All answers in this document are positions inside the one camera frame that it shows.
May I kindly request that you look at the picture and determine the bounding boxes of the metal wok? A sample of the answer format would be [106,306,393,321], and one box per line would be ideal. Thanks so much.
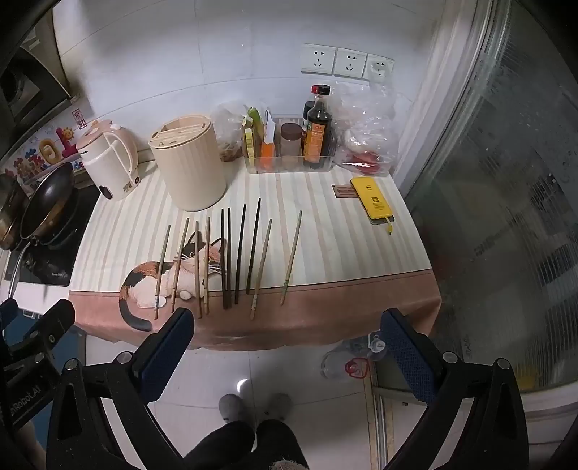
[0,174,29,251]

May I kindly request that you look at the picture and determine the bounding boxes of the person's right leg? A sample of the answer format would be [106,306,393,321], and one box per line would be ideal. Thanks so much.
[256,419,313,470]

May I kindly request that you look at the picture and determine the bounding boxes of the striped cat-print tablecloth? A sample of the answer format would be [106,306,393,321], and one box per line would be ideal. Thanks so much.
[69,171,444,352]

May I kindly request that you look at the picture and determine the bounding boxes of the person's left forearm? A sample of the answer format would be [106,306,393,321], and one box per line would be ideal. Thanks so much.
[17,419,48,470]

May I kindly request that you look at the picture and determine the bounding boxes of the cream ribbed utensil holder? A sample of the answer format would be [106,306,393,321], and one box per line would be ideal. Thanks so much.
[148,114,228,212]

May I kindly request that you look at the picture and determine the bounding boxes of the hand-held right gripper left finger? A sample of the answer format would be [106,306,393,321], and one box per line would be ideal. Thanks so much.
[45,308,195,470]

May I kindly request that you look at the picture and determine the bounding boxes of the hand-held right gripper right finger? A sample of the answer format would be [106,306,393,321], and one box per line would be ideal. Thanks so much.
[380,308,529,470]

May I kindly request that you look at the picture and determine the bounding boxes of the clear plastic organizer bin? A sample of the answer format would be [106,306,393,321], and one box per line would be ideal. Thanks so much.
[244,117,338,174]

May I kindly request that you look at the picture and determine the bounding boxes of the green-tipped bamboo chopstick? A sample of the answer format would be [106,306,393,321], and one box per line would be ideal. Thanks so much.
[280,210,303,306]

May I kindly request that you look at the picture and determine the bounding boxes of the pink white electric kettle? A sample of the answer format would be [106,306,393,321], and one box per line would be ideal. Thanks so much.
[75,119,140,201]

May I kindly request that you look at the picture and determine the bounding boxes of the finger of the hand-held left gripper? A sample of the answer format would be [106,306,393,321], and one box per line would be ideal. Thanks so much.
[0,298,21,336]
[25,298,76,359]

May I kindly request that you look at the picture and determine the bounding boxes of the black induction cooktop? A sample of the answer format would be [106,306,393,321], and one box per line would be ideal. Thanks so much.
[17,184,101,286]

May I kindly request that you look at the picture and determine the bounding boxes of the plastic bag with red contents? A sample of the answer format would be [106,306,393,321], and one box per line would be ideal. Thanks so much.
[333,83,401,177]

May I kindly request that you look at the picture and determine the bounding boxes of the grey slipper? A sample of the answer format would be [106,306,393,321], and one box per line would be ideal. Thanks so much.
[264,393,293,422]
[219,393,249,424]

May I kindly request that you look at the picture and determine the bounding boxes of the yellow power bank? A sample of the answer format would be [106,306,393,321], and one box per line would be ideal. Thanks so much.
[351,176,394,236]

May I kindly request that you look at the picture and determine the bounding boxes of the person's left leg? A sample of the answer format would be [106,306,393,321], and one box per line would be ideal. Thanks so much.
[182,420,256,470]

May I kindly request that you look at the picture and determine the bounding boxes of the colourful wall stickers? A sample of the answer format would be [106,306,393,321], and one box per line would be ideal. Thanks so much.
[2,107,99,182]

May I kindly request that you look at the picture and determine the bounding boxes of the dark soy sauce bottle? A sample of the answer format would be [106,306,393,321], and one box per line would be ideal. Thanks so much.
[303,84,333,166]

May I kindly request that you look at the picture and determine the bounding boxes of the clear plastic bottle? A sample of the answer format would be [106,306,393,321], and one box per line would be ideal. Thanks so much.
[321,333,385,381]

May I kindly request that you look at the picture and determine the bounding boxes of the grey range hood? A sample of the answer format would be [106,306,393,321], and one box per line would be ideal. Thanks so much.
[0,9,74,152]

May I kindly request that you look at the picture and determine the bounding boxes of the person's leg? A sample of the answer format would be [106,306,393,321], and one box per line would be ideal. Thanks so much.
[182,420,256,470]
[256,419,313,470]

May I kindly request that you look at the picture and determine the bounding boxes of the black frying pan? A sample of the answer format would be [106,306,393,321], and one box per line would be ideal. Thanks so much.
[4,162,76,294]

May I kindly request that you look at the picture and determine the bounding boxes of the clear plastic bag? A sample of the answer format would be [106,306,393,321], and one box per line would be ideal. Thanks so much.
[211,101,254,162]

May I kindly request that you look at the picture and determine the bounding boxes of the white wall socket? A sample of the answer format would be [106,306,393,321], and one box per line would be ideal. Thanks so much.
[333,48,369,79]
[365,53,395,85]
[301,43,336,75]

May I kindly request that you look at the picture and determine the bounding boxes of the brown-lidded spice jar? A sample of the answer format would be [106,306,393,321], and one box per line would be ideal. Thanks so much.
[280,123,303,157]

